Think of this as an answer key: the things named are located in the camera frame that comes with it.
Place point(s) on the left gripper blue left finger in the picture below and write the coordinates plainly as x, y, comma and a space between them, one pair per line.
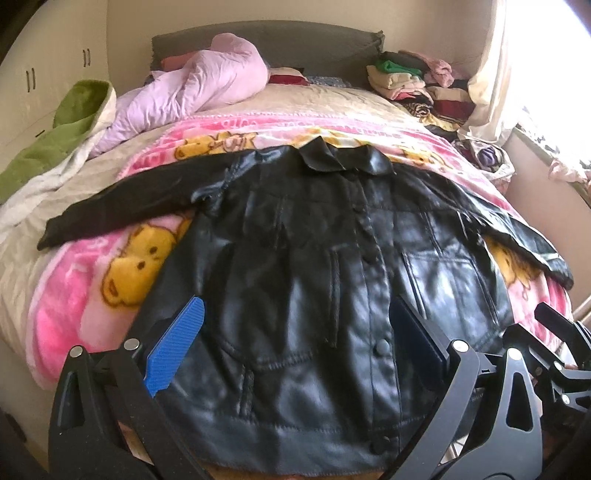
165, 357

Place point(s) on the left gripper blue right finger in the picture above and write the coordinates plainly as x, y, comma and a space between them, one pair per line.
424, 342

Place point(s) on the black leather jacket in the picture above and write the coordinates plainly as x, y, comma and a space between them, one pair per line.
298, 254

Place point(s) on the pile of folded clothes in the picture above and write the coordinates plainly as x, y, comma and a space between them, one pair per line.
427, 88

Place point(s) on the pink cartoon fleece blanket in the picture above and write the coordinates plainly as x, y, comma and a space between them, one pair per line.
93, 288

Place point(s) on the beige quilted bed cover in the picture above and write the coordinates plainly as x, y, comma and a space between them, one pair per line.
22, 264

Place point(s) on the floral cloth bundle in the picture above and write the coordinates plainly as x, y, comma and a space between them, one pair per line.
491, 160

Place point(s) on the green and white blanket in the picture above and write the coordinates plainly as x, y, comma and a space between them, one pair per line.
57, 155

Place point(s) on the cream window curtain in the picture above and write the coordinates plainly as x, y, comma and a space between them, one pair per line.
494, 87

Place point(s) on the lilac puffy quilt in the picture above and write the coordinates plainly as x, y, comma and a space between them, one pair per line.
229, 71

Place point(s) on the red and white pillow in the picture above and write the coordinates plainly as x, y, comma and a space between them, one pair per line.
287, 76

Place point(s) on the dark grey bed headboard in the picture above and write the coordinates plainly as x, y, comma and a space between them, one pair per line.
317, 49

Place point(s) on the cream built-in wardrobe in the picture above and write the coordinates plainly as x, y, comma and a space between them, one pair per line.
63, 42

